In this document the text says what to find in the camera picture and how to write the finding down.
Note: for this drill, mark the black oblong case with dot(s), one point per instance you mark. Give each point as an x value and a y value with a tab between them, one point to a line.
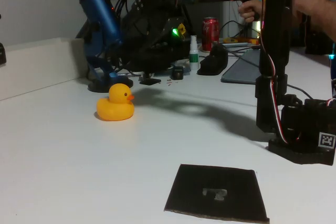
2	54

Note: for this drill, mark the black desktop equipment pile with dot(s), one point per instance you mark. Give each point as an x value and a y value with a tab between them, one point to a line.
147	62

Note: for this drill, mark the grey flat tablet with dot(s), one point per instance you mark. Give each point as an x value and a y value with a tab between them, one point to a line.
241	72

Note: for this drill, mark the black-white fiducial tag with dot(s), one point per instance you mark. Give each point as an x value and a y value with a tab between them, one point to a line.
327	140

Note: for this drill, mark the small black cube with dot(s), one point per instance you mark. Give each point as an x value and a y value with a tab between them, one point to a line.
178	73

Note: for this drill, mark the yellow hand tool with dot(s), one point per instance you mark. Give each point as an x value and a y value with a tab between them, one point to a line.
233	40

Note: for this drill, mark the person's left hand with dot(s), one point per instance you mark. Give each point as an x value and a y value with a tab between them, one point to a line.
309	1

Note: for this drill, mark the white raised ledge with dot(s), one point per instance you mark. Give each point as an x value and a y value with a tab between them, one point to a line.
39	61

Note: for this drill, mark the person's left forearm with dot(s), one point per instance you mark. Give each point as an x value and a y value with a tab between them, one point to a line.
326	19

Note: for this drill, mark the white spray bottle green label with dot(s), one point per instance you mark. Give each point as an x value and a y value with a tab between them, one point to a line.
194	58

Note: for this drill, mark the red cola can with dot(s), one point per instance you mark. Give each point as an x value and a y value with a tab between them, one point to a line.
210	32

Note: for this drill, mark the yellow rubber duck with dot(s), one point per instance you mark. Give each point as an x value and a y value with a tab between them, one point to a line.
115	108

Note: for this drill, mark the grey flat pouch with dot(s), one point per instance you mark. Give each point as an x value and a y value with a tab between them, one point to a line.
187	66

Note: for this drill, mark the person's right hand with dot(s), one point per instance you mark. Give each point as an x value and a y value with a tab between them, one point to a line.
249	7

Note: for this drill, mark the black square mat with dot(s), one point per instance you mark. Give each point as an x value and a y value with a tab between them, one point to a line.
215	182

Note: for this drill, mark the black computer mouse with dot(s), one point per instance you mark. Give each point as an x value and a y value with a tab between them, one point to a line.
214	62

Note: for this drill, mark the blue desktop microphone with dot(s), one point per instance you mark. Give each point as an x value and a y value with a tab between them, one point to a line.
102	16

